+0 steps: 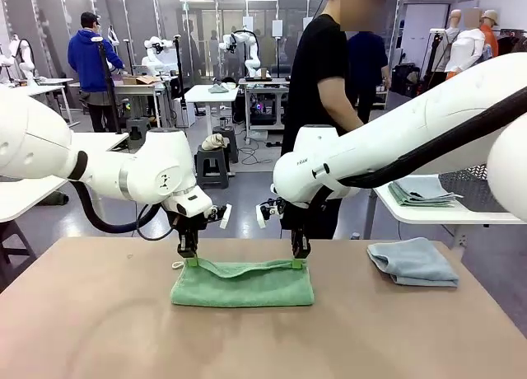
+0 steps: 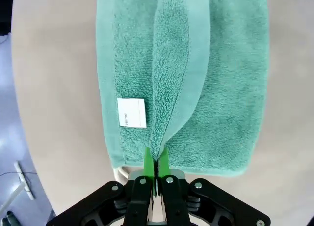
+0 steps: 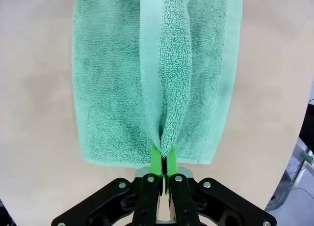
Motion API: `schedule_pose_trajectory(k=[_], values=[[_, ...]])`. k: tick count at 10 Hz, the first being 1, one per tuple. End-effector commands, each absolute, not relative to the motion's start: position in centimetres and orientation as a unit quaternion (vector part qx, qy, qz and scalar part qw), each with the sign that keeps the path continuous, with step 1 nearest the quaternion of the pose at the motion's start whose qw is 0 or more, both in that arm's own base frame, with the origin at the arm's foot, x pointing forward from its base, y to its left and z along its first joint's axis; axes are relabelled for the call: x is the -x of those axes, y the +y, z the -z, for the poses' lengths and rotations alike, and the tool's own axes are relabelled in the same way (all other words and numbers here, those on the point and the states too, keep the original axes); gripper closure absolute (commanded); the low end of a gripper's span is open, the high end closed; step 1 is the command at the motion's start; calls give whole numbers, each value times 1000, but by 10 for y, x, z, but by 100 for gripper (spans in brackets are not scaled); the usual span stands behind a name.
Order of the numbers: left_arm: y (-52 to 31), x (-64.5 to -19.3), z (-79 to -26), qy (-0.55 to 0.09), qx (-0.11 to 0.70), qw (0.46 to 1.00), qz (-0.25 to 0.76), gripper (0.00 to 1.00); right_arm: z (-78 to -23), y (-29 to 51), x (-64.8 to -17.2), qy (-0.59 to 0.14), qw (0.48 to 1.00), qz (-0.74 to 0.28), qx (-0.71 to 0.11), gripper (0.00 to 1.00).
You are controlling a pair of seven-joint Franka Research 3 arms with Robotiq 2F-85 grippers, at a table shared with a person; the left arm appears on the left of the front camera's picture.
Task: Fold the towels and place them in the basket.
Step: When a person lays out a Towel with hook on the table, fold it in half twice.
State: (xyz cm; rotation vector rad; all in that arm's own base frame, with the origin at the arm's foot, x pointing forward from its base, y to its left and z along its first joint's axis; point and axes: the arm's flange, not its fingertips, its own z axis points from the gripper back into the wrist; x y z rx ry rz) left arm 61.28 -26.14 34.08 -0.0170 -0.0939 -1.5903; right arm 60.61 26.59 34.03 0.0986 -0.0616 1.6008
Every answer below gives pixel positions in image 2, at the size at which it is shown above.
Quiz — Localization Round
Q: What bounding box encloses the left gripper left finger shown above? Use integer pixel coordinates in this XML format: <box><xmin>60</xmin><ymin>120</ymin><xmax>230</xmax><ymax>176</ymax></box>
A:
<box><xmin>46</xmin><ymin>147</ymin><xmax>157</xmax><ymax>226</ymax></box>

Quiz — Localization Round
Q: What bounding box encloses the white side table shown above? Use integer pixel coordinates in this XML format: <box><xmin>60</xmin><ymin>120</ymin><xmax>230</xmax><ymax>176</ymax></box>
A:
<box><xmin>0</xmin><ymin>161</ymin><xmax>35</xmax><ymax>213</ymax></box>

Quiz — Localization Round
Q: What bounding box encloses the green towel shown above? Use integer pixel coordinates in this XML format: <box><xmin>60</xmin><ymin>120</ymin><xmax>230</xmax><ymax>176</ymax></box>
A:
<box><xmin>95</xmin><ymin>0</ymin><xmax>268</xmax><ymax>185</ymax></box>

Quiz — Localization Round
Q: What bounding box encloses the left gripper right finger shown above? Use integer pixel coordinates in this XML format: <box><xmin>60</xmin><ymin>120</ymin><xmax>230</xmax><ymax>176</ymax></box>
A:
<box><xmin>158</xmin><ymin>147</ymin><xmax>271</xmax><ymax>226</ymax></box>

